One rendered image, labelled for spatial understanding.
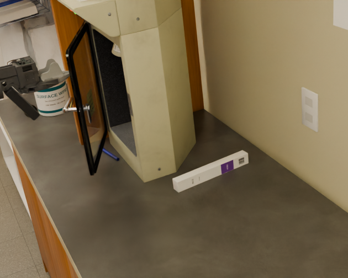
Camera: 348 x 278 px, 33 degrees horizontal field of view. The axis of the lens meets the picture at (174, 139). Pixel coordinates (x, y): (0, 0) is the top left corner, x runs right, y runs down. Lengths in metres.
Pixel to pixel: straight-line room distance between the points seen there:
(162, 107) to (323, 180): 0.51
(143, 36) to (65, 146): 0.64
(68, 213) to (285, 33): 0.80
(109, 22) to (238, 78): 0.58
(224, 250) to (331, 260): 0.26
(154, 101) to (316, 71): 0.47
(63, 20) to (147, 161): 0.54
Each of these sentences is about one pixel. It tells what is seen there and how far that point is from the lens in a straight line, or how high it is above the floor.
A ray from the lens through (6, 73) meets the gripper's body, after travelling 1.65.
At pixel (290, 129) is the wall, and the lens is 1.82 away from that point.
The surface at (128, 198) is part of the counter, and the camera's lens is 1.77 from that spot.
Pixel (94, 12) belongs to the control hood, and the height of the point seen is 1.49.
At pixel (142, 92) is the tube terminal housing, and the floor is 1.23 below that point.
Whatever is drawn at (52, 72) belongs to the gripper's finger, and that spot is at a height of 1.34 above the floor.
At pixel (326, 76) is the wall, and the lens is 1.60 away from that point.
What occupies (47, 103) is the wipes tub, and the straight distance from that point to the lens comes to 2.39.
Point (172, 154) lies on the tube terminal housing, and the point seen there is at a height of 1.01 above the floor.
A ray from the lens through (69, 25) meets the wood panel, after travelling 1.99.
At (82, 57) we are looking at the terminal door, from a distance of 1.81.
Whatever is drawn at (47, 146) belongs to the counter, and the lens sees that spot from 2.18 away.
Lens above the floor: 1.88
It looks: 27 degrees down
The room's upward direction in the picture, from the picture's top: 7 degrees counter-clockwise
